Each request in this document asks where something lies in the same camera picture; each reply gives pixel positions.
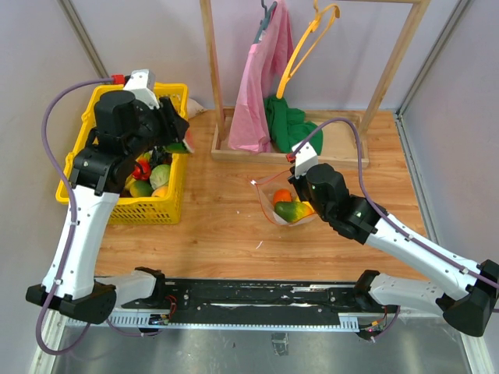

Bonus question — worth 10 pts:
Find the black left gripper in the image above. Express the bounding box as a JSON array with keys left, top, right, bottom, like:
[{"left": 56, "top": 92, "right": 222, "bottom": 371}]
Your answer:
[{"left": 126, "top": 96, "right": 190, "bottom": 159}]

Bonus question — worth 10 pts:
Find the yellow apple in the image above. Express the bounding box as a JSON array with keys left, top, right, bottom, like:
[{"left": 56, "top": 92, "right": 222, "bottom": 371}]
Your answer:
[{"left": 295, "top": 197, "right": 315, "bottom": 213}]

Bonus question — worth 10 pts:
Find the green orange mango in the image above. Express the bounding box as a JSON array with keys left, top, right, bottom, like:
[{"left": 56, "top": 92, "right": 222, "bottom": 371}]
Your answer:
[{"left": 274, "top": 201, "right": 314, "bottom": 224}]

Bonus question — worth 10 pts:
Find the clear zip top bag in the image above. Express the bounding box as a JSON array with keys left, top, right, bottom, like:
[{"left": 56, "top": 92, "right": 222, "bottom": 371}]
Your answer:
[{"left": 250, "top": 170, "right": 317, "bottom": 227}]

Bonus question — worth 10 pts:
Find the red bell pepper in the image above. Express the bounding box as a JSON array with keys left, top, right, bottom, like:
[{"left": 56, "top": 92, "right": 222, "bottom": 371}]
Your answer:
[{"left": 132, "top": 159, "right": 152, "bottom": 181}]

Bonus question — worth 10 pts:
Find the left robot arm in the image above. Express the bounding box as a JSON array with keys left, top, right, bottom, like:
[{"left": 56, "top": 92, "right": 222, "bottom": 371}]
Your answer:
[{"left": 26, "top": 90, "right": 189, "bottom": 324}]

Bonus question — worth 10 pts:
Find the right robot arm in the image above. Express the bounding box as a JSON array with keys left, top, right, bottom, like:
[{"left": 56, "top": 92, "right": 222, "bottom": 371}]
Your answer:
[{"left": 288, "top": 164, "right": 498, "bottom": 337}]

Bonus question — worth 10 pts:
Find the dark grape bunch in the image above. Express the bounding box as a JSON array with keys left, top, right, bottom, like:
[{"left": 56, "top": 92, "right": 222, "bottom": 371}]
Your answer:
[{"left": 150, "top": 146, "right": 172, "bottom": 168}]

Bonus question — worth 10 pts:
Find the wooden clothes rack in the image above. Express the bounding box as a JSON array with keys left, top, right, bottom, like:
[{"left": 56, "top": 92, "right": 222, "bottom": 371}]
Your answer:
[{"left": 200, "top": 1, "right": 429, "bottom": 168}]

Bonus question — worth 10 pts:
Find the green cabbage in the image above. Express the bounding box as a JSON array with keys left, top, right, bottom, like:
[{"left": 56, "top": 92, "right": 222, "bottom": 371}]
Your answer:
[{"left": 149, "top": 164, "right": 171, "bottom": 190}]

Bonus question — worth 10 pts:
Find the yellow orange fruit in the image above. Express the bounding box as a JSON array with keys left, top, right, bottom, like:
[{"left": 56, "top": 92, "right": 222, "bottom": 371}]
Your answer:
[{"left": 151, "top": 185, "right": 168, "bottom": 198}]

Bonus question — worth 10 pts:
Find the green cloth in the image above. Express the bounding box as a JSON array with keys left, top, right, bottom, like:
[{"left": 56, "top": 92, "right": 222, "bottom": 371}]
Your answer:
[{"left": 264, "top": 95, "right": 317, "bottom": 153}]

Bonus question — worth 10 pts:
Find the yellow banana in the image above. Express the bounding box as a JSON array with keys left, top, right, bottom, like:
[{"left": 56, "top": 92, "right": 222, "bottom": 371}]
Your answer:
[{"left": 123, "top": 175, "right": 136, "bottom": 191}]

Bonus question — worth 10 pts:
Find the yellow plastic basket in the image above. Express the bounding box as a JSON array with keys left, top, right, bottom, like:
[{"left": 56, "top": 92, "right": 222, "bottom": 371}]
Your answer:
[{"left": 63, "top": 83, "right": 188, "bottom": 224}]

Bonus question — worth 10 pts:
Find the pink shirt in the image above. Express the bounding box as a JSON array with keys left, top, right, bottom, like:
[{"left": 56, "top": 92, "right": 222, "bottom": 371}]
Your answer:
[{"left": 228, "top": 1, "right": 294, "bottom": 153}]

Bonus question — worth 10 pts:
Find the grey clothes hanger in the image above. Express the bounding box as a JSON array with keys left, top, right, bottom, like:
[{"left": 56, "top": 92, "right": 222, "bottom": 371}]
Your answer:
[{"left": 253, "top": 0, "right": 278, "bottom": 44}]

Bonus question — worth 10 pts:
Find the yellow clothes hanger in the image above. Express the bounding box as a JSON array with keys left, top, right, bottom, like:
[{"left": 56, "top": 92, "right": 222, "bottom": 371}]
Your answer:
[{"left": 276, "top": 1, "right": 341, "bottom": 99}]

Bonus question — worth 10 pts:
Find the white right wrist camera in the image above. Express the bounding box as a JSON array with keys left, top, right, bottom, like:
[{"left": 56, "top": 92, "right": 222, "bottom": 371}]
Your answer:
[{"left": 286, "top": 142, "right": 319, "bottom": 178}]

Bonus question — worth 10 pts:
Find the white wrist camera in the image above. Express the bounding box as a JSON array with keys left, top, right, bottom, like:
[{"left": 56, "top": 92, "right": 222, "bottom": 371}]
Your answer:
[
  {"left": 286, "top": 142, "right": 319, "bottom": 178},
  {"left": 111, "top": 69, "right": 160, "bottom": 109}
]

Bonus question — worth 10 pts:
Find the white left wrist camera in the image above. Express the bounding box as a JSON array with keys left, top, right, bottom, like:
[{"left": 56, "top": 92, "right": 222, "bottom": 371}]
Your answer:
[{"left": 111, "top": 69, "right": 160, "bottom": 109}]

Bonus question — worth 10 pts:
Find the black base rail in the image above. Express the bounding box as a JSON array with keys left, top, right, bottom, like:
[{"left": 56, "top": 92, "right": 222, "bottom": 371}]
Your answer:
[{"left": 123, "top": 278, "right": 396, "bottom": 332}]

